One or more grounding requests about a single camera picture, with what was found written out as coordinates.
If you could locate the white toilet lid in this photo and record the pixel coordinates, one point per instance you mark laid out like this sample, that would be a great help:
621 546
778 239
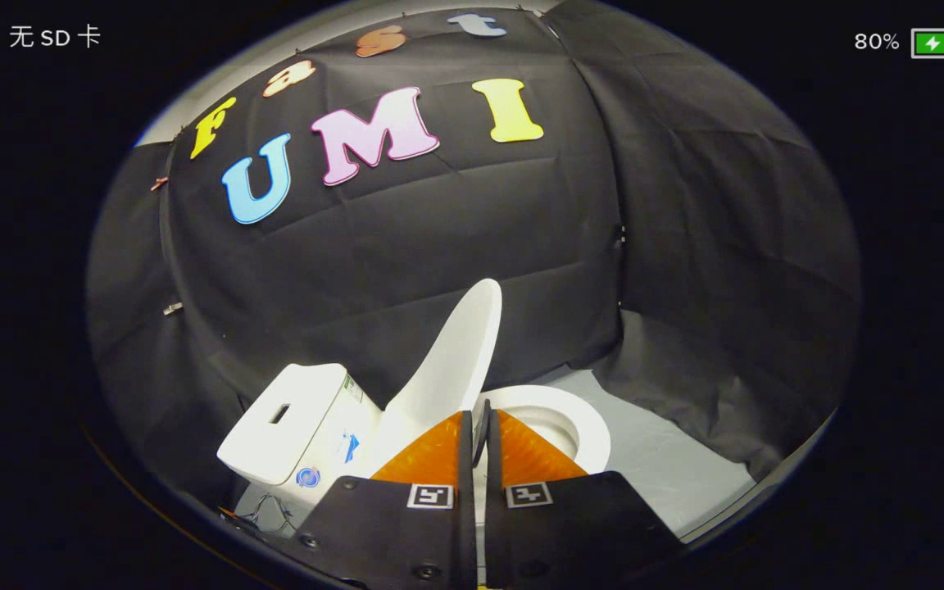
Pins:
451 360

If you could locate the white toilet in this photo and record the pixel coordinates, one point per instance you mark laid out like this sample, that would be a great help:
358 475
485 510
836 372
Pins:
292 418

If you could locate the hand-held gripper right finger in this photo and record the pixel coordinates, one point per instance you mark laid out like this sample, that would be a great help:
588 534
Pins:
570 533

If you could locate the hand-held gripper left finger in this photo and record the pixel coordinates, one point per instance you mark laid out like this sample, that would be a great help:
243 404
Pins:
390 533

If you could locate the white toilet seat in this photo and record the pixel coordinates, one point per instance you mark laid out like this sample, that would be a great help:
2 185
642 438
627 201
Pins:
591 426

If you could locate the silver metal clip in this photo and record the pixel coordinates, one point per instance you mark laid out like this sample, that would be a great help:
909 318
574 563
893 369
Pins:
172 308

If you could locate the black backdrop cloth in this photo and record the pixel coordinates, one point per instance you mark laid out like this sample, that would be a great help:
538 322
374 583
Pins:
456 238

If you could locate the copper metal clip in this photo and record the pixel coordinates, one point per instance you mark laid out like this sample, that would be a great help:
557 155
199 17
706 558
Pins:
159 183

